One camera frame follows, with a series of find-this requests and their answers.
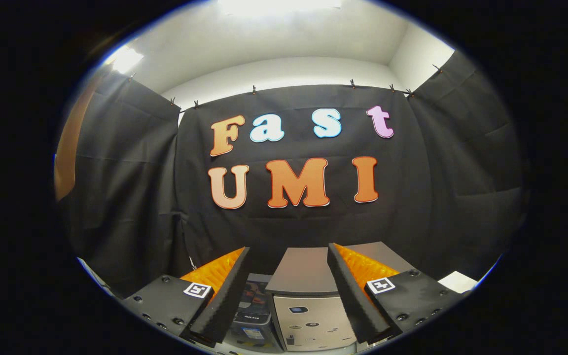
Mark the ceiling light panel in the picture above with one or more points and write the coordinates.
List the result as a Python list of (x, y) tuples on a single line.
[(126, 60)]

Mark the brown wooden panel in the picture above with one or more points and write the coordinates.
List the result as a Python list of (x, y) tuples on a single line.
[(69, 148)]

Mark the black backdrop cloth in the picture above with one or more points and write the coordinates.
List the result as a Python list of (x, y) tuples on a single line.
[(442, 187)]

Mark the white flat panel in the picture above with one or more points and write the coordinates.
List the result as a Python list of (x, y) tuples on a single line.
[(459, 282)]

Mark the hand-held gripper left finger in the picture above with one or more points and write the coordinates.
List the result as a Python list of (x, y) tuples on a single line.
[(232, 296)]

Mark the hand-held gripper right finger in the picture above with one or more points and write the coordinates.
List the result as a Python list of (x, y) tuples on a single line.
[(348, 296)]

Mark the row of small dark clips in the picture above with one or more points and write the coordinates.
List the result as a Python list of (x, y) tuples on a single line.
[(352, 83)]

